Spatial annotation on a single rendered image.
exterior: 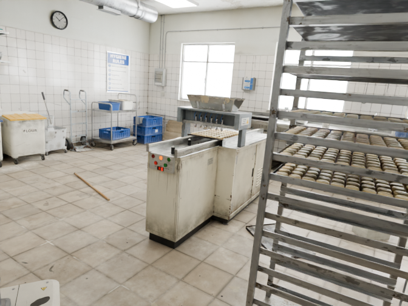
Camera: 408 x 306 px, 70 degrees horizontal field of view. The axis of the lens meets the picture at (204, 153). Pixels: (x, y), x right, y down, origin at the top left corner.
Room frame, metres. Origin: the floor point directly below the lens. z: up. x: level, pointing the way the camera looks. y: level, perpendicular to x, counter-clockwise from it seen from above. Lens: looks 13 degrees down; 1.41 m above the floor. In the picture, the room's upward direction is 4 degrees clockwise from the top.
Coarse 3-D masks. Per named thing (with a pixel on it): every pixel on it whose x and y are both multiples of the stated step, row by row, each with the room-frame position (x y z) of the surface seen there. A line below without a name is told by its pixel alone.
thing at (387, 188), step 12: (288, 168) 1.34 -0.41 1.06; (300, 168) 1.36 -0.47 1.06; (312, 168) 1.38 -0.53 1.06; (312, 180) 1.18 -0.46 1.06; (324, 180) 1.18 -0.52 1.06; (336, 180) 1.20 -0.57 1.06; (348, 180) 1.22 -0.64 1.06; (360, 180) 1.29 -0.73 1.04; (372, 180) 1.24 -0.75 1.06; (384, 180) 1.27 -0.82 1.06; (372, 192) 1.07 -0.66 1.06; (384, 192) 1.08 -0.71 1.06; (396, 192) 1.09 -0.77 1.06
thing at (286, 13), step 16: (288, 0) 1.20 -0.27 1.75; (288, 16) 1.19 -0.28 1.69; (288, 32) 1.21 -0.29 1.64; (272, 96) 1.20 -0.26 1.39; (272, 112) 1.20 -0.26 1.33; (272, 128) 1.20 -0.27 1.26; (272, 144) 1.19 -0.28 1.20; (256, 224) 1.20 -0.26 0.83; (256, 240) 1.20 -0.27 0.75; (256, 256) 1.19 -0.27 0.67; (256, 272) 1.20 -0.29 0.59
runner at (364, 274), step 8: (272, 248) 1.58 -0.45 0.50; (280, 248) 1.58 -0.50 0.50; (288, 248) 1.56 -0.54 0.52; (296, 256) 1.52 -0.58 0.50; (304, 256) 1.52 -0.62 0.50; (312, 256) 1.50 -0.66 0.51; (320, 256) 1.49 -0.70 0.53; (328, 264) 1.46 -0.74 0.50; (336, 264) 1.44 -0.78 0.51; (344, 264) 1.43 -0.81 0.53; (352, 272) 1.40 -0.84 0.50; (360, 272) 1.39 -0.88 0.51; (368, 272) 1.37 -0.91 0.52; (376, 280) 1.34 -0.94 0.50; (384, 280) 1.34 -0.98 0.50; (392, 280) 1.32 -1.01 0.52
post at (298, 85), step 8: (304, 64) 1.61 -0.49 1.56; (296, 80) 1.61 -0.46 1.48; (296, 88) 1.60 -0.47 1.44; (296, 104) 1.60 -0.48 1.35; (296, 120) 1.62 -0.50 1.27; (280, 192) 1.61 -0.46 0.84; (280, 208) 1.60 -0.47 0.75; (280, 224) 1.60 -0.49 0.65; (272, 264) 1.60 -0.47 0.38; (272, 280) 1.59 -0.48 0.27
